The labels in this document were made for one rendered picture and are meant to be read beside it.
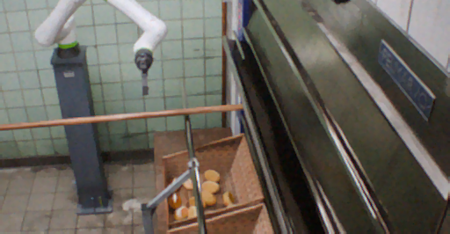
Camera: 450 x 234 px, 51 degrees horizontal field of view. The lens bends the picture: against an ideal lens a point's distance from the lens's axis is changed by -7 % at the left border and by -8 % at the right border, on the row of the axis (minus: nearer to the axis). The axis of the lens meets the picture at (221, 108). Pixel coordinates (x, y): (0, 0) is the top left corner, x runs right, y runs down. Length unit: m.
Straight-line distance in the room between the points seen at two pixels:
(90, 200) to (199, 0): 1.59
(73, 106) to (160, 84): 0.82
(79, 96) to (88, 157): 0.47
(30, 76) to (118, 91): 0.67
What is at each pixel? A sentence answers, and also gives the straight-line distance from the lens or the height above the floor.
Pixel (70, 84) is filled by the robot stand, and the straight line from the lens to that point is 3.07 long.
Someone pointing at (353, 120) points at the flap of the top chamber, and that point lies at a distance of 1.27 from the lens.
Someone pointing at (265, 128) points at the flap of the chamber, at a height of 1.41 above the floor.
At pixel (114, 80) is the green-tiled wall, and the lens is 3.69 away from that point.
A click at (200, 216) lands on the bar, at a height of 1.17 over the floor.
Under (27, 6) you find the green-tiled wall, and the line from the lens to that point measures 3.54.
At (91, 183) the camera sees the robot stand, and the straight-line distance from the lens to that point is 3.50.
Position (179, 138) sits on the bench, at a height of 0.58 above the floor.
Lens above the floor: 2.46
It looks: 32 degrees down
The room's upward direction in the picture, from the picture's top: straight up
